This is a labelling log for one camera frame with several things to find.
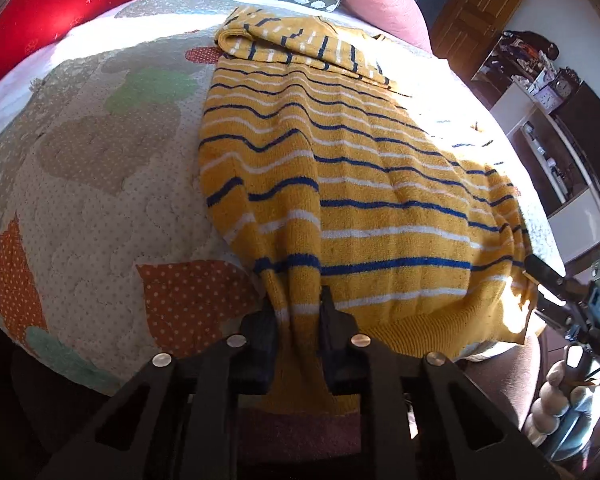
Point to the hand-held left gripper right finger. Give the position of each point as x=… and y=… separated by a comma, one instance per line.
x=332, y=340

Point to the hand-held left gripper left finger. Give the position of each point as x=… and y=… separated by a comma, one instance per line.
x=262, y=335

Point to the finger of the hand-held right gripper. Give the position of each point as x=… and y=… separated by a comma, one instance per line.
x=552, y=315
x=545, y=272

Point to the yellow striped knit sweater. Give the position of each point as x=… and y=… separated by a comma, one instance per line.
x=380, y=210

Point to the pile of mixed clothes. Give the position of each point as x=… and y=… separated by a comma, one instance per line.
x=527, y=55

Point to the person's right hand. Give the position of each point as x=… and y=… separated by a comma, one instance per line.
x=555, y=400

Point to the white shelf unit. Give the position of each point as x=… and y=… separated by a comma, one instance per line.
x=575, y=220

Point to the black television screen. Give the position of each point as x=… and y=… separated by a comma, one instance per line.
x=595, y=130

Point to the ornate table clock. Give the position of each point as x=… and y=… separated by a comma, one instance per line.
x=564, y=87

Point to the patchwork dotted quilt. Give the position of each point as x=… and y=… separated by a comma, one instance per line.
x=105, y=235

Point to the brown wooden door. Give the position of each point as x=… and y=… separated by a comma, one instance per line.
x=485, y=5

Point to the long red pillow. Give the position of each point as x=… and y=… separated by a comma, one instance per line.
x=55, y=0

